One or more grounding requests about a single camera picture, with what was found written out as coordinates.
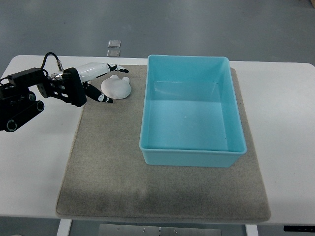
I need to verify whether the blue plastic box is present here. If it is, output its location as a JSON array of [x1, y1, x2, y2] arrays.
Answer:
[[139, 55, 247, 168]]

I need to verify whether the lower floor socket plate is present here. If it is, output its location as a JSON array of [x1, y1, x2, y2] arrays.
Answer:
[[107, 49, 121, 57]]

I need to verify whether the black table control panel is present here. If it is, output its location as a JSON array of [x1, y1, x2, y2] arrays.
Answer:
[[283, 225, 315, 233]]

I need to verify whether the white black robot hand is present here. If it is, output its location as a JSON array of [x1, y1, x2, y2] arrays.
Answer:
[[42, 62, 129, 107]]

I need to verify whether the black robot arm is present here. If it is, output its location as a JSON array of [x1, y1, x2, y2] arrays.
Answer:
[[0, 52, 62, 132]]

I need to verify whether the metal table base plate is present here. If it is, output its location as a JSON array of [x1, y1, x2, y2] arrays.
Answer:
[[98, 224, 222, 236]]

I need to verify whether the grey felt mat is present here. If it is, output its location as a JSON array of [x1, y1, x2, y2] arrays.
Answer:
[[56, 65, 271, 224]]

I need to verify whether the floor socket plate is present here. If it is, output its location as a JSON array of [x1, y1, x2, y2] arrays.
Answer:
[[108, 40, 121, 48], [107, 49, 121, 57]]

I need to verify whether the upper floor socket plate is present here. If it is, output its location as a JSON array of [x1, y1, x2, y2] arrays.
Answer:
[[108, 40, 121, 48]]

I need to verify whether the white plush toy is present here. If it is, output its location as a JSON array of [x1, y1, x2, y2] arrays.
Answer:
[[100, 75, 131, 100]]

